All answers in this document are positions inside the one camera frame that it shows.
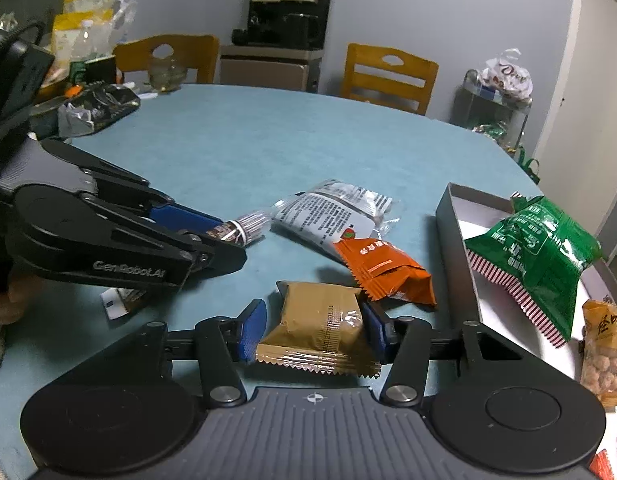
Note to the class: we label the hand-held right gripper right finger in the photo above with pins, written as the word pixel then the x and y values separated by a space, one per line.
pixel 376 332

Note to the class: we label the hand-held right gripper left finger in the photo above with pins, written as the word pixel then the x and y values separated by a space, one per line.
pixel 253 330

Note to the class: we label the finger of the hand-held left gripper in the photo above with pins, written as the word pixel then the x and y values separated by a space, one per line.
pixel 218 257
pixel 188 217

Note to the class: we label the clear brown candy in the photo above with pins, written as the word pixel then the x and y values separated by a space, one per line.
pixel 238 227

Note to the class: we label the gold snack packet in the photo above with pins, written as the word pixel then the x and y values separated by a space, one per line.
pixel 318 325

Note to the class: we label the grey cardboard box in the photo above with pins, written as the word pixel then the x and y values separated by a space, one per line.
pixel 456 250

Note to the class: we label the person's left hand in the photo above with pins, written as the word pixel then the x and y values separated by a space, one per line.
pixel 11 300

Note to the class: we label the orange snack packet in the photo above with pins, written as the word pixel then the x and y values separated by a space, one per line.
pixel 388 272

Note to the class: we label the small white blue packet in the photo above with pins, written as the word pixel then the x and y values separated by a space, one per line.
pixel 116 305

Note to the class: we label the white grey snack packet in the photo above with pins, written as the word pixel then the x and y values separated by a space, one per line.
pixel 318 215

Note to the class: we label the black silver foil bag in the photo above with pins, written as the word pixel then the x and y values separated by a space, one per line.
pixel 98 107

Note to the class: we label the glass bowl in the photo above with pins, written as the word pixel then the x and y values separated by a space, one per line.
pixel 166 77

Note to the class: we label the yellow wooden chair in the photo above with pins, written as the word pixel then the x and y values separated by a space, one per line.
pixel 388 82
pixel 201 60

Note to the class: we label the black gold water dispenser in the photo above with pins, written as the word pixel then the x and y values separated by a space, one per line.
pixel 268 67

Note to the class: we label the dark green box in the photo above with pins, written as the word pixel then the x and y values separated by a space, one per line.
pixel 96 70

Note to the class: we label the green snack packet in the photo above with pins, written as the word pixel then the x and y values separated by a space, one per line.
pixel 533 255

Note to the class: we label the black mug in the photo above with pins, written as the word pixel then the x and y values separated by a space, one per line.
pixel 241 36

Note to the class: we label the clear plastic bottle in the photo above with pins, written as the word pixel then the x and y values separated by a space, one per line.
pixel 86 40

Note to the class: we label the green shopping bag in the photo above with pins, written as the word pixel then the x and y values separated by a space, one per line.
pixel 530 165

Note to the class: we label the yellow bag of peanuts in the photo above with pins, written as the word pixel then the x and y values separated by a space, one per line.
pixel 605 355

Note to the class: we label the pile of wrapped candies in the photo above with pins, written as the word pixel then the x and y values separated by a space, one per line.
pixel 491 130

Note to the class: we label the metal trolley cart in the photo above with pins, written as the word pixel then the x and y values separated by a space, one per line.
pixel 468 105

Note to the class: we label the red white snack packet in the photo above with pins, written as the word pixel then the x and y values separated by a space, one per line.
pixel 605 465

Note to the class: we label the white plastic bag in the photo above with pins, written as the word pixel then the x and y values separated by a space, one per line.
pixel 505 77

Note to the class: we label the white door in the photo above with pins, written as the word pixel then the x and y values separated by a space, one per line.
pixel 588 85

